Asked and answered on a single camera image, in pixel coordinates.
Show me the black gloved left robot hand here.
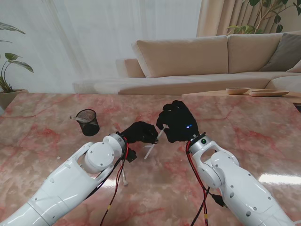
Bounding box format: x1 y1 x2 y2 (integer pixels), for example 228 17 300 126
119 121 158 145

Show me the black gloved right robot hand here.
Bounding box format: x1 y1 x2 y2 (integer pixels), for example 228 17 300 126
156 100 200 144

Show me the white straw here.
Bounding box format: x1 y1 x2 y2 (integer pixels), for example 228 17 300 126
144 124 168 160
121 169 129 187

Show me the black mesh holder cup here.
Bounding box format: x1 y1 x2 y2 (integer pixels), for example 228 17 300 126
75 109 101 137

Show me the wooden bowl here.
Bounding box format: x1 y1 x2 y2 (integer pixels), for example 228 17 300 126
225 87 251 96

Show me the beige sofa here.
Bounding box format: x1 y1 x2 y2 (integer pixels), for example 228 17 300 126
72 32 301 96

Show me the flat wooden plate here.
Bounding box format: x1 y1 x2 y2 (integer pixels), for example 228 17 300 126
249 89 290 97

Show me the sheer white curtain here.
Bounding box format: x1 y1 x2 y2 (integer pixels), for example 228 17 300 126
0 0 203 94

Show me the small-leaf green tree plant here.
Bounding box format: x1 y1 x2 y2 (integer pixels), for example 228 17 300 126
226 0 289 36

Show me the beige curtain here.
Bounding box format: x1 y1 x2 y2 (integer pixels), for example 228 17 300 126
196 0 301 38

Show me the grey cushion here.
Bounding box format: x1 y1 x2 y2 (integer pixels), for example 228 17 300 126
260 32 301 73

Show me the cream cushion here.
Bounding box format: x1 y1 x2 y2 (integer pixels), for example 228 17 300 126
286 62 301 73

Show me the pale plant pot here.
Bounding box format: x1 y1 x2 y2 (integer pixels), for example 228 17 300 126
0 89 29 111

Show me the large-leaf green plant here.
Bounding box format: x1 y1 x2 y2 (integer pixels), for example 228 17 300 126
0 21 34 94

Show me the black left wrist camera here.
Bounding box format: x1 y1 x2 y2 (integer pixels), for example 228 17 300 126
126 148 137 163

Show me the red and black cable bundle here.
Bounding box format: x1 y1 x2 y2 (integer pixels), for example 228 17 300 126
185 141 229 226
98 141 129 226

